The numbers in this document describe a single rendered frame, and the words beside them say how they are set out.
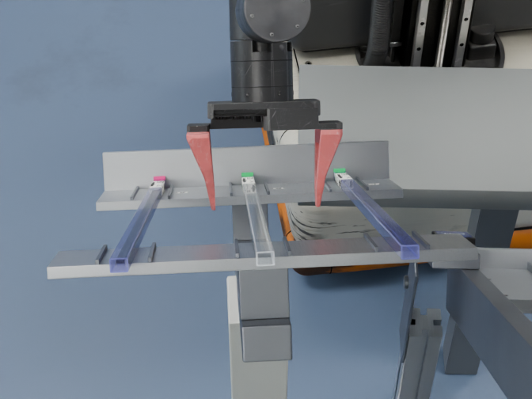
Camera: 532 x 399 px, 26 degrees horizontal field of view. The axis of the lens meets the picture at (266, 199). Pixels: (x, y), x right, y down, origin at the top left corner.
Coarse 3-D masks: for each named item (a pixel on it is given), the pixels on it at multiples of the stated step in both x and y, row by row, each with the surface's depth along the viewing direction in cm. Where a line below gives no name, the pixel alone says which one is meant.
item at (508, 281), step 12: (528, 264) 128; (492, 276) 123; (504, 276) 124; (516, 276) 124; (528, 276) 124; (504, 288) 116; (516, 288) 116; (528, 288) 116; (516, 300) 110; (528, 300) 110
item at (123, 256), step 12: (156, 180) 135; (156, 192) 124; (144, 204) 115; (156, 204) 119; (144, 216) 107; (132, 228) 100; (144, 228) 103; (120, 240) 94; (132, 240) 94; (120, 252) 89; (132, 252) 91; (120, 264) 87
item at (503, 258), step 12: (480, 252) 129; (492, 252) 129; (504, 252) 129; (516, 252) 129; (528, 252) 129; (480, 264) 129; (492, 264) 129; (504, 264) 129; (516, 264) 129; (528, 312) 129
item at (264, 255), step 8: (248, 176) 136; (248, 184) 128; (248, 192) 121; (256, 192) 121; (248, 200) 115; (256, 200) 115; (248, 208) 110; (256, 208) 109; (248, 216) 109; (256, 216) 104; (256, 224) 100; (264, 224) 100; (256, 232) 96; (264, 232) 96; (256, 240) 92; (264, 240) 92; (256, 248) 88; (264, 248) 88; (272, 248) 88; (256, 256) 87; (264, 256) 87; (272, 256) 87; (256, 264) 87; (264, 264) 87; (272, 264) 87
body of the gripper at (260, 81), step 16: (240, 48) 104; (272, 48) 103; (288, 48) 106; (240, 64) 104; (256, 64) 103; (272, 64) 103; (288, 64) 105; (240, 80) 104; (256, 80) 104; (272, 80) 104; (288, 80) 105; (240, 96) 104; (256, 96) 104; (272, 96) 104; (288, 96) 105; (208, 112) 104; (224, 112) 104; (240, 112) 104; (256, 112) 104; (320, 112) 104
